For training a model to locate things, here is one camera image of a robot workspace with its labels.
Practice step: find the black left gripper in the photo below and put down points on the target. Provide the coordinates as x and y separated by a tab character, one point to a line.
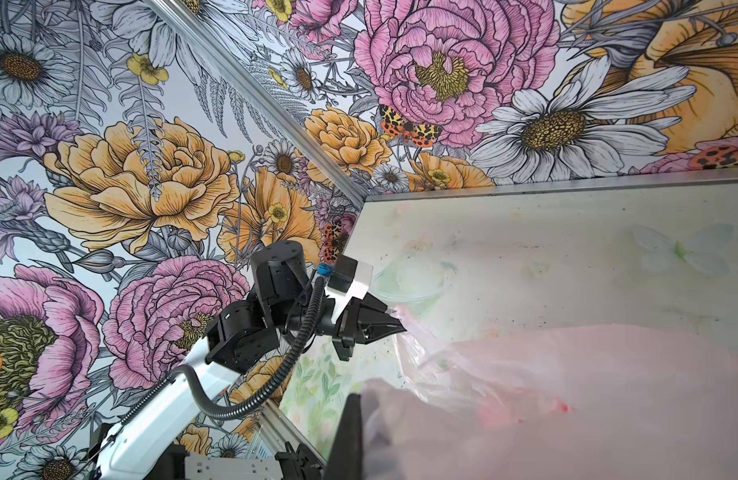
353	325

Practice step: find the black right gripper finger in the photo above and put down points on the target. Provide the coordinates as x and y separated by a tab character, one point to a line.
346	458

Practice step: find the pink plastic bag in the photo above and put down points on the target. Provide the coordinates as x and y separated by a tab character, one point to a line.
592	402

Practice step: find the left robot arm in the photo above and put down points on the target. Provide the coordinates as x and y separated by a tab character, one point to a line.
287	304

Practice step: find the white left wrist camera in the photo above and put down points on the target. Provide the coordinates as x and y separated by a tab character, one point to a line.
349	279

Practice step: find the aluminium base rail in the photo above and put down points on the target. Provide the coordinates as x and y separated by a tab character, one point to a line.
279	451

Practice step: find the aluminium corner post left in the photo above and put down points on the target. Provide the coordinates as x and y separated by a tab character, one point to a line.
185	23

